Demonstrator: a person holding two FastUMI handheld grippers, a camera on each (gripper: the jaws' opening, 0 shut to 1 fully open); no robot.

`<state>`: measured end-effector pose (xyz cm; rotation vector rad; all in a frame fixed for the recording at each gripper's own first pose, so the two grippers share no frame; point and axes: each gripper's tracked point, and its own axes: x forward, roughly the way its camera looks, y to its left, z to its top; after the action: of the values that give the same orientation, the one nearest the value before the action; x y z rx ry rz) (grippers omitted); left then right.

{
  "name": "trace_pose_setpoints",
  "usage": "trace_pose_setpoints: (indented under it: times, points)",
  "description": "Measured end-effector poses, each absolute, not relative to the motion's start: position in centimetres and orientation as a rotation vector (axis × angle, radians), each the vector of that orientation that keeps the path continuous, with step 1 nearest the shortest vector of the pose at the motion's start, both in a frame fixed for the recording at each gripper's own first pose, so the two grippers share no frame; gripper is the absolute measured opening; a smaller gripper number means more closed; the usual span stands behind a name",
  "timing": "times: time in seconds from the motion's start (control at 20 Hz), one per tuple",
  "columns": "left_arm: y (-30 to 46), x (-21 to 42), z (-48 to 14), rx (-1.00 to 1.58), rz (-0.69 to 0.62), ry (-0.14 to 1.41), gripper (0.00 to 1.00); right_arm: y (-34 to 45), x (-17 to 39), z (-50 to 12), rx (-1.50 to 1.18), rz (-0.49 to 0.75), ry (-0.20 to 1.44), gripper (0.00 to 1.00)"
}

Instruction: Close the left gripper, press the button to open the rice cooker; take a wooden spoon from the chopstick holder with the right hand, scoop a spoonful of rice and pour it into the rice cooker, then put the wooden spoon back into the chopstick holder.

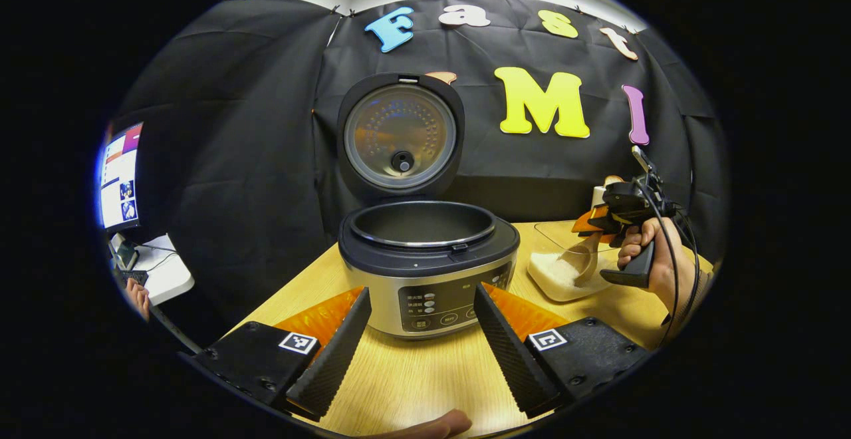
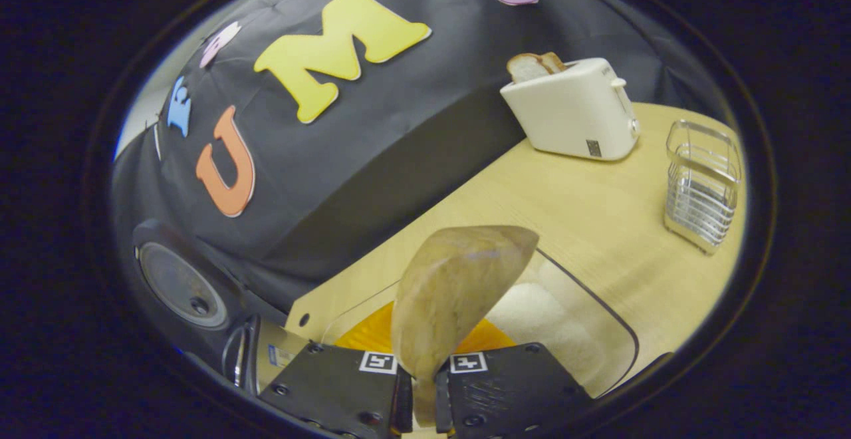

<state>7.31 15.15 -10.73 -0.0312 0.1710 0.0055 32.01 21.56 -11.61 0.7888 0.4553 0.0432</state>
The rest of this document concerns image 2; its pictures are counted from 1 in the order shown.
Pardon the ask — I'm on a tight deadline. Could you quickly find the white toaster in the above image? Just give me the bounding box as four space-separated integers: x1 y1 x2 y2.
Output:
500 58 641 162

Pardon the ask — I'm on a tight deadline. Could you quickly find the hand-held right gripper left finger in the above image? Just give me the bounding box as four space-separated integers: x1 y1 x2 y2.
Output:
258 301 414 439

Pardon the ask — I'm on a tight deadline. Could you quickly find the metal wire chopstick holder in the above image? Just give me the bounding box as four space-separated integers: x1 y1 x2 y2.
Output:
664 120 743 255

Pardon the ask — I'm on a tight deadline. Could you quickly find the wooden spoon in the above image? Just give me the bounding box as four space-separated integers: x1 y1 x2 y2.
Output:
391 225 541 426

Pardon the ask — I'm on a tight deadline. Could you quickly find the grey rice cooker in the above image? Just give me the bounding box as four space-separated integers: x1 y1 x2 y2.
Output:
130 219 313 400

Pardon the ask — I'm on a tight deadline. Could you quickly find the black backdrop cloth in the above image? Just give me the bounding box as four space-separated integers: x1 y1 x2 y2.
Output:
110 0 725 313

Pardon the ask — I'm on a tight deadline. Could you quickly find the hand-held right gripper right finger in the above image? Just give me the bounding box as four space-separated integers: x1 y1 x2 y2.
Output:
433 319 596 439

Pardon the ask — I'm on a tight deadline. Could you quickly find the clear glass bowl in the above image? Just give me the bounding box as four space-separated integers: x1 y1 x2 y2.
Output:
319 246 640 400

